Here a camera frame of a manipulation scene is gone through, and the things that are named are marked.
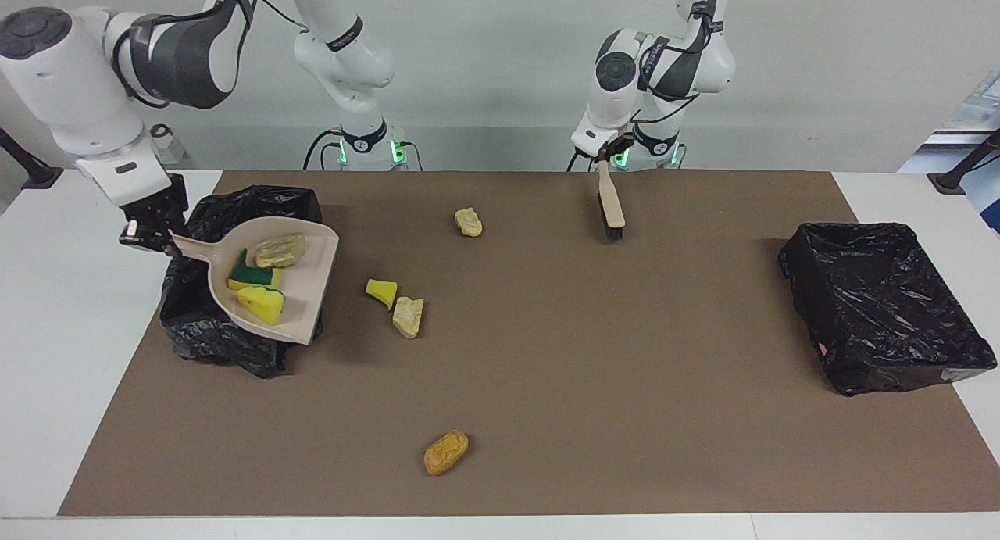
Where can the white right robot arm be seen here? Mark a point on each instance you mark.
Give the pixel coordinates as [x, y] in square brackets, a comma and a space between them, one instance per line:
[70, 94]

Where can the pale tan torn sponge piece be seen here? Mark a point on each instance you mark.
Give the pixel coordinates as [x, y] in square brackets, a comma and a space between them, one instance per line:
[280, 251]
[408, 318]
[469, 223]

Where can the white box yellow labels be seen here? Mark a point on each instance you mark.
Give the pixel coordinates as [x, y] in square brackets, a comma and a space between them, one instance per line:
[173, 149]

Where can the black camera stand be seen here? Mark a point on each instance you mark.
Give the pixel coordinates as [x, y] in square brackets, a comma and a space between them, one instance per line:
[949, 182]
[39, 178]

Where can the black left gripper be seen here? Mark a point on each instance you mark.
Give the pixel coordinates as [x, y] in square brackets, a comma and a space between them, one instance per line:
[617, 149]

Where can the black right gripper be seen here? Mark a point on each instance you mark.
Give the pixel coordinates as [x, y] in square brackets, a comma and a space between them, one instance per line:
[160, 204]

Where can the small yellow sponge wedge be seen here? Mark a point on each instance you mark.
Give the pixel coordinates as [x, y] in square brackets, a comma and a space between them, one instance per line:
[381, 291]

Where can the brown table mat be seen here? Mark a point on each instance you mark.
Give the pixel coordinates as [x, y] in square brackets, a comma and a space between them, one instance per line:
[586, 368]

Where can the beige brush black bristles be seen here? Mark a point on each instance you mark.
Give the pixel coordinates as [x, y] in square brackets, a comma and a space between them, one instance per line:
[609, 196]

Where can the notched yellow green sponge piece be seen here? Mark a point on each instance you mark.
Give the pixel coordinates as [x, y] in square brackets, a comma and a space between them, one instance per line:
[259, 280]

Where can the black bag bin pink mark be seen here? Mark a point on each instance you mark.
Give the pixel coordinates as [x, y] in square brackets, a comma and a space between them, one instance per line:
[883, 305]

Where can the yellow sponge piece dark dot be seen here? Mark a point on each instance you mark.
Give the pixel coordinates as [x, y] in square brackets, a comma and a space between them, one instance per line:
[264, 305]

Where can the beige plastic dustpan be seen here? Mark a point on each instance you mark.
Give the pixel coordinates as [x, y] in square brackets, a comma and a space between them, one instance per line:
[305, 290]

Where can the orange-brown sponge lump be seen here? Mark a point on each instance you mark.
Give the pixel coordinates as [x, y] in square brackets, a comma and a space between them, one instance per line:
[445, 453]

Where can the white blue background furniture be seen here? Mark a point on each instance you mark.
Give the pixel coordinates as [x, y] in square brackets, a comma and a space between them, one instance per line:
[983, 106]

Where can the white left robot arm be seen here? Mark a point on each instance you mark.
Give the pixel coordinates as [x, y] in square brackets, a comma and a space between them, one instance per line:
[605, 110]

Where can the black bag-lined bin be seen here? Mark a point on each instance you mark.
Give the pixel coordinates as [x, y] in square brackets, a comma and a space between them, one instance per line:
[211, 345]

